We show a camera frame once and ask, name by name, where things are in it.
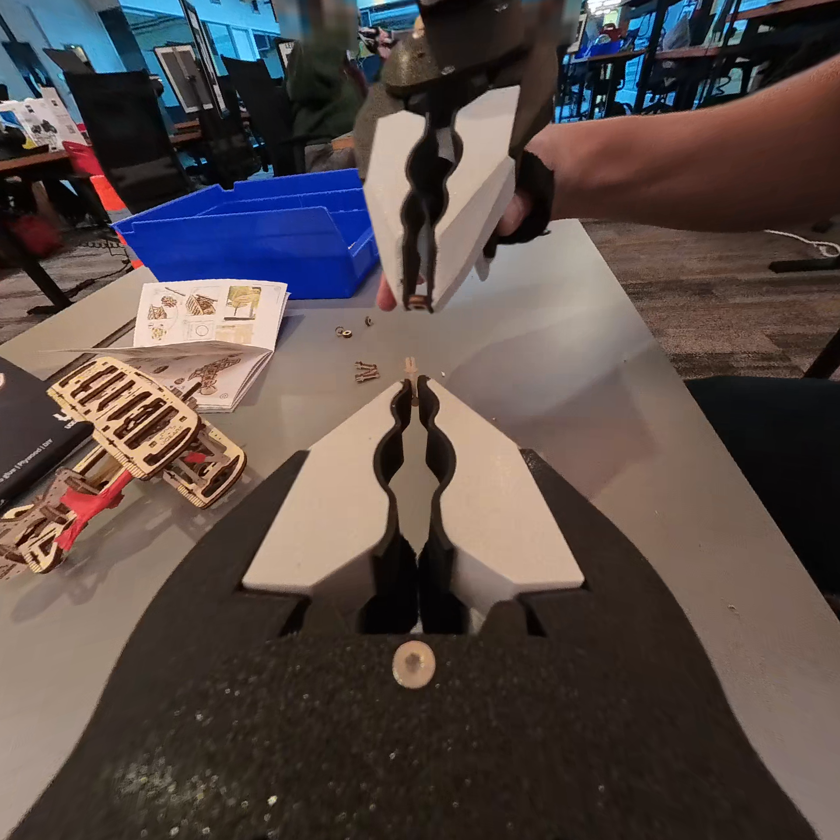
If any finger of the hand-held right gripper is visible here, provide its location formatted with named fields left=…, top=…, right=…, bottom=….
left=362, top=109, right=434, bottom=311
left=420, top=85, right=521, bottom=313

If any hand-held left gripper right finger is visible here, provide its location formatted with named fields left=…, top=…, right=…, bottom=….
left=417, top=381, right=585, bottom=634

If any person's right forearm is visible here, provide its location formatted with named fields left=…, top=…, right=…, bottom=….
left=577, top=71, right=840, bottom=235

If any black chair seat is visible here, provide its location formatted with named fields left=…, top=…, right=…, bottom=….
left=682, top=375, right=840, bottom=595

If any white product box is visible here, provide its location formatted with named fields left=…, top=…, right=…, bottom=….
left=0, top=98, right=88, bottom=153

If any grey desk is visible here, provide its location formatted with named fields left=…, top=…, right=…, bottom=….
left=0, top=220, right=840, bottom=840

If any black model kit box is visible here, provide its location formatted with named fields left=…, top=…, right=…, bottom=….
left=0, top=357, right=94, bottom=511

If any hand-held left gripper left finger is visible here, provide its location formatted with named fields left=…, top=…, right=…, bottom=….
left=243, top=381, right=421, bottom=634

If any person's right hand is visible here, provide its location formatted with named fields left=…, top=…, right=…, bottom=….
left=376, top=121, right=578, bottom=313

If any black office chair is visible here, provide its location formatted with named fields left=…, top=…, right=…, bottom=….
left=220, top=56, right=308, bottom=178
left=62, top=69, right=194, bottom=214

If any blue plastic bin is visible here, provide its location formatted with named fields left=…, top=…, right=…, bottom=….
left=113, top=168, right=382, bottom=301

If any white floor cable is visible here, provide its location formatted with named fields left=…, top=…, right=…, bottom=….
left=764, top=228, right=840, bottom=258

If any orange traffic cone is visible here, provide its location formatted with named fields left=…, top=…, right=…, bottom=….
left=88, top=174, right=144, bottom=270

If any wooden biplane model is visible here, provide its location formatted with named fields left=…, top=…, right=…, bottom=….
left=0, top=356, right=248, bottom=581

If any instruction booklet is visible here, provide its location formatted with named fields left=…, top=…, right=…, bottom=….
left=45, top=279, right=290, bottom=413

